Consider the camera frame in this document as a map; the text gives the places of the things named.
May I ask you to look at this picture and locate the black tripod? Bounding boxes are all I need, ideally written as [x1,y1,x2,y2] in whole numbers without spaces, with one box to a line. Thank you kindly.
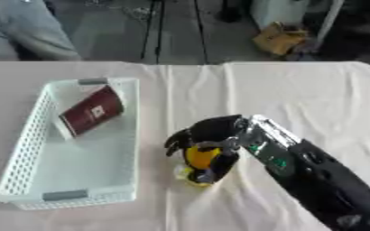
[139,0,210,65]

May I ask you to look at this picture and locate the yellow toy fruit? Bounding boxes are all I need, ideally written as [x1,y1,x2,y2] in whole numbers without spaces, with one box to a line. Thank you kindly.
[173,144,223,188]

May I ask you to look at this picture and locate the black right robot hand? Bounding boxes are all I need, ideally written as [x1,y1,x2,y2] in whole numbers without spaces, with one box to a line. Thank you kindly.
[162,114,250,185]

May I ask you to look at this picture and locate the white perforated plastic basket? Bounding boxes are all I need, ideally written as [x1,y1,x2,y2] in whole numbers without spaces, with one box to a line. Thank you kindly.
[0,77,141,211]

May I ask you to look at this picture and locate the dark red paper cup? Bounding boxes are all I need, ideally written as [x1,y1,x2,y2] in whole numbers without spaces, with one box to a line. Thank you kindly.
[53,85,127,142]

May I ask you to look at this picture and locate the person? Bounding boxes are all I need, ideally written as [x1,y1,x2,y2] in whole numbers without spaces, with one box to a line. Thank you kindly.
[0,0,84,62]

